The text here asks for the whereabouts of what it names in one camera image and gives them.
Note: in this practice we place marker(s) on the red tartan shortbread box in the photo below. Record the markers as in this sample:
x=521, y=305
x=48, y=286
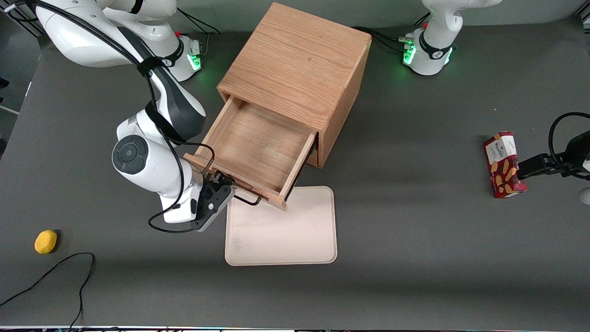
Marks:
x=504, y=166

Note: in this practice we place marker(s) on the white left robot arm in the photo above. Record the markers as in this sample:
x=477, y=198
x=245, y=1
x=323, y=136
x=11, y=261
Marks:
x=433, y=50

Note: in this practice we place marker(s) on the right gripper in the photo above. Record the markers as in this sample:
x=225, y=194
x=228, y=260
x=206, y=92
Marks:
x=213, y=190

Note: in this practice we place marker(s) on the cream plastic tray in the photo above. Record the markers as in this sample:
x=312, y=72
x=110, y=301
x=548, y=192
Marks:
x=281, y=235

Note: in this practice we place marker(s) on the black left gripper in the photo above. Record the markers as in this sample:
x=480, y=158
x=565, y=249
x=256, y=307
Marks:
x=556, y=164

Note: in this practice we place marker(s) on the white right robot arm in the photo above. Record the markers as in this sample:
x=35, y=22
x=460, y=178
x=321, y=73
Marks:
x=78, y=41

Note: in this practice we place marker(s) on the yellow lemon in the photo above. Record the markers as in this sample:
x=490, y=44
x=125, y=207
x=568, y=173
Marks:
x=46, y=241

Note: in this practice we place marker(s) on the oak wooden drawer cabinet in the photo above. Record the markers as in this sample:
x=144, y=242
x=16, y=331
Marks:
x=295, y=60

